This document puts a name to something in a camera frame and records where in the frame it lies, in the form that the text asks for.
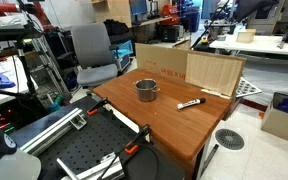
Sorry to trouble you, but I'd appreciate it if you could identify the white marker with black cap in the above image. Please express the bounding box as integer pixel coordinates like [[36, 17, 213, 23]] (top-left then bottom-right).
[[176, 97, 207, 111]]

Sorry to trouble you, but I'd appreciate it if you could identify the small stainless steel pot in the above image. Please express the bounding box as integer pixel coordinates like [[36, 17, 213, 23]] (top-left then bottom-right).
[[134, 78, 161, 103]]

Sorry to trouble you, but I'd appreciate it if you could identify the brown cardboard box panel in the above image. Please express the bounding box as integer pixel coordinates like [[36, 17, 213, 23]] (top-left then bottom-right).
[[134, 42, 247, 100]]

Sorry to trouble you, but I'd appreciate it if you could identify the black orange bar clamp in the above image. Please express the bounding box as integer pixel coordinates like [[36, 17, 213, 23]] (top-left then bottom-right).
[[97, 124, 152, 180], [86, 97, 109, 117]]

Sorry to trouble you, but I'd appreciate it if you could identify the grey office chair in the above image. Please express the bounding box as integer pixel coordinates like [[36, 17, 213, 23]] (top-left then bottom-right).
[[69, 22, 120, 89]]

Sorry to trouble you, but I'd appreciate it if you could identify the black backpack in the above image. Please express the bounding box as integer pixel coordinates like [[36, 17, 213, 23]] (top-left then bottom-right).
[[102, 18, 130, 36]]

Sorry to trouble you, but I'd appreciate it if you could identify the black perforated breadboard base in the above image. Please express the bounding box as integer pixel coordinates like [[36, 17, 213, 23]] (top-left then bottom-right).
[[9, 95, 186, 180]]

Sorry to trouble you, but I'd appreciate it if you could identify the green bottle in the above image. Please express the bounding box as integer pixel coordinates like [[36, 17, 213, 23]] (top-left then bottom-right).
[[48, 94, 65, 113]]

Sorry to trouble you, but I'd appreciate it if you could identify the black light stand pole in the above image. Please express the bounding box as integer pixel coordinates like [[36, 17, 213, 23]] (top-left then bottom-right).
[[189, 0, 232, 50]]

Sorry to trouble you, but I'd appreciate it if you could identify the grey metal table leg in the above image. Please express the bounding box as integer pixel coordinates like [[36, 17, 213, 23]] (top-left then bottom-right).
[[199, 143, 220, 178]]

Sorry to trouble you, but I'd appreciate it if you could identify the round grey floor drain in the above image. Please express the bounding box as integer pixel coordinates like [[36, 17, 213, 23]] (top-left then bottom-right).
[[214, 128, 246, 151]]

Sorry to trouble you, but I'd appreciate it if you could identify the white perforated tray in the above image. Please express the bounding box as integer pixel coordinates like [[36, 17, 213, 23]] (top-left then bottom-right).
[[235, 77, 263, 99]]

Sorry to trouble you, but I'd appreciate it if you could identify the light wooden box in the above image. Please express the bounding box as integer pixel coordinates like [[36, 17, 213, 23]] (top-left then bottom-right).
[[235, 28, 257, 44]]

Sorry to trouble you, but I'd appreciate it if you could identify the white work table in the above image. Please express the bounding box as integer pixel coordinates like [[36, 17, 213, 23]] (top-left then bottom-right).
[[209, 33, 288, 58]]

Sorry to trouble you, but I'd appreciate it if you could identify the white side table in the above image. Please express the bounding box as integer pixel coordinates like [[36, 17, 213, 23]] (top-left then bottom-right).
[[0, 55, 39, 112]]

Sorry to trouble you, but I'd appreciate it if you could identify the open cardboard box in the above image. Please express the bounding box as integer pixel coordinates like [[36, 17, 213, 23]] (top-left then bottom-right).
[[260, 91, 288, 146]]

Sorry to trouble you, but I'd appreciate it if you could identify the blue glove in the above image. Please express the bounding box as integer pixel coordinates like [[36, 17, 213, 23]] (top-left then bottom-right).
[[0, 69, 17, 90]]

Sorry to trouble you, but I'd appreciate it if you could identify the silver aluminium extrusion rail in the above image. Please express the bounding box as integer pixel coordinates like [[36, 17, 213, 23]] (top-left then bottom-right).
[[56, 152, 126, 180], [18, 107, 88, 157]]

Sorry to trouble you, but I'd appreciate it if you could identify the metal shelf frame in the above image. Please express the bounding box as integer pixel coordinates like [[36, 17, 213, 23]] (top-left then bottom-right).
[[29, 35, 72, 98]]

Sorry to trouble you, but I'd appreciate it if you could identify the black camera tripod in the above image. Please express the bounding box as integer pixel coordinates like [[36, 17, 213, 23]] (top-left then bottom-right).
[[0, 39, 40, 99]]

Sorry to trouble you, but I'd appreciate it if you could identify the black stereo camera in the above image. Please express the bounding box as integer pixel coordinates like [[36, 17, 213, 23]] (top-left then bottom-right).
[[0, 23, 44, 43]]

